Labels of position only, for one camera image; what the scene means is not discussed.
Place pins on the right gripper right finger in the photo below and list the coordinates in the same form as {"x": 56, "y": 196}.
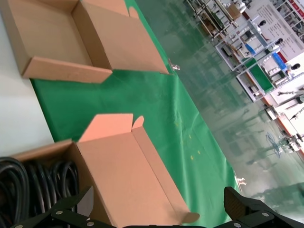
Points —
{"x": 244, "y": 211}

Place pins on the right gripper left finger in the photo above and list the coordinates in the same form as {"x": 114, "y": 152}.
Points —
{"x": 69, "y": 211}

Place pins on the brown cardboard box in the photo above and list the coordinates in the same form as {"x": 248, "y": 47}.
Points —
{"x": 123, "y": 171}

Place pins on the cardboard box with holed flap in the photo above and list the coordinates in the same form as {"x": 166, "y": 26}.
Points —
{"x": 47, "y": 35}

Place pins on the silver binder clip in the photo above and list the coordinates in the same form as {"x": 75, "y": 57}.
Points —
{"x": 241, "y": 182}
{"x": 173, "y": 65}

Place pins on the green table cloth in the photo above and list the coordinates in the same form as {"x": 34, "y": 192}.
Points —
{"x": 154, "y": 114}

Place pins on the white shelf rack blue tray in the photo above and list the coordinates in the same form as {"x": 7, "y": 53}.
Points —
{"x": 260, "y": 76}

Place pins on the white humanoid robot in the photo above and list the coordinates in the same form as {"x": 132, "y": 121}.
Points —
{"x": 262, "y": 23}
{"x": 280, "y": 41}
{"x": 295, "y": 67}

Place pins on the cardboard carton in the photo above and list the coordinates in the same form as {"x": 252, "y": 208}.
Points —
{"x": 234, "y": 11}

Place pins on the wide wall poster photo row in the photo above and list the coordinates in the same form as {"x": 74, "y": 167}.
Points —
{"x": 282, "y": 23}

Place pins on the metal frame work table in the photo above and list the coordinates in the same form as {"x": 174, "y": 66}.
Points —
{"x": 213, "y": 16}

